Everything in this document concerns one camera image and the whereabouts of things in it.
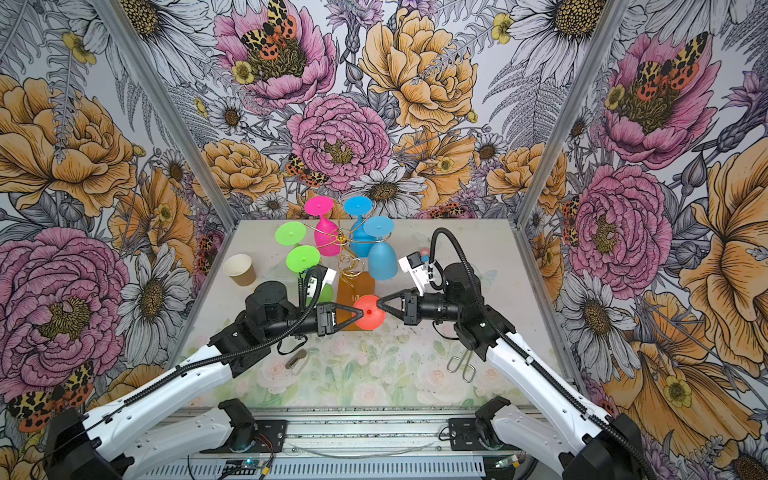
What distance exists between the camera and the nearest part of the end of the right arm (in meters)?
0.61

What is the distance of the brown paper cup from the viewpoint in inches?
38.8

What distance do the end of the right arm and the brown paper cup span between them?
550mm
